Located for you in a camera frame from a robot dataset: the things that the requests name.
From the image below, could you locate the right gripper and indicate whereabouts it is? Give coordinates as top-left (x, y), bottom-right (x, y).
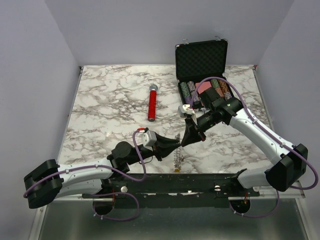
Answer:
top-left (181, 108), bottom-right (219, 147)

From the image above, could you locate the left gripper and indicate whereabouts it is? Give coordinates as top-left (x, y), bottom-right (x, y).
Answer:
top-left (127, 132), bottom-right (181, 166)

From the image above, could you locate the round metal keyring disc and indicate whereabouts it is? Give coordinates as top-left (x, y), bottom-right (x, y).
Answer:
top-left (173, 146), bottom-right (184, 173)

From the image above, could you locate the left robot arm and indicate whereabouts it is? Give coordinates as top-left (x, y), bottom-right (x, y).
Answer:
top-left (23, 131), bottom-right (181, 209)

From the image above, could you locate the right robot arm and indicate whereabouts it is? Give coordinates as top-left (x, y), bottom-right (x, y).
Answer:
top-left (178, 87), bottom-right (308, 196)

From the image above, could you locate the pink playing card deck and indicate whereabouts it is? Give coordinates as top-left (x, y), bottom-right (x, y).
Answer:
top-left (195, 81), bottom-right (212, 94)

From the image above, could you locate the red glitter microphone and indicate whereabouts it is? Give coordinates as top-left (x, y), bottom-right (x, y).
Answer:
top-left (147, 84), bottom-right (158, 122)

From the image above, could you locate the brown poker chip stack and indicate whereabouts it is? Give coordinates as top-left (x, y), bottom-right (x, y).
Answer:
top-left (217, 79), bottom-right (232, 100)

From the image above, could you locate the black poker chip case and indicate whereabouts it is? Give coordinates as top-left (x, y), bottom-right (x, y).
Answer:
top-left (175, 38), bottom-right (228, 105)

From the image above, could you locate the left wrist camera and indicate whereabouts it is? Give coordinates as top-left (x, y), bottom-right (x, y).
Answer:
top-left (141, 130), bottom-right (157, 147)

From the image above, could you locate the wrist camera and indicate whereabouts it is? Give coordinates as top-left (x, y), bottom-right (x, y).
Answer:
top-left (141, 130), bottom-right (157, 147)
top-left (177, 104), bottom-right (197, 124)

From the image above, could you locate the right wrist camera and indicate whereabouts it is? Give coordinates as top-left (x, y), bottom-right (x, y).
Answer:
top-left (177, 104), bottom-right (197, 124)

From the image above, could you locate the black front mounting rail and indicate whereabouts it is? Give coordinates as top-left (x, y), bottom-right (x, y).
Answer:
top-left (98, 173), bottom-right (260, 209)

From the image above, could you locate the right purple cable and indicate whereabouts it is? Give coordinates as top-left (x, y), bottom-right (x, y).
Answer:
top-left (188, 76), bottom-right (315, 218)

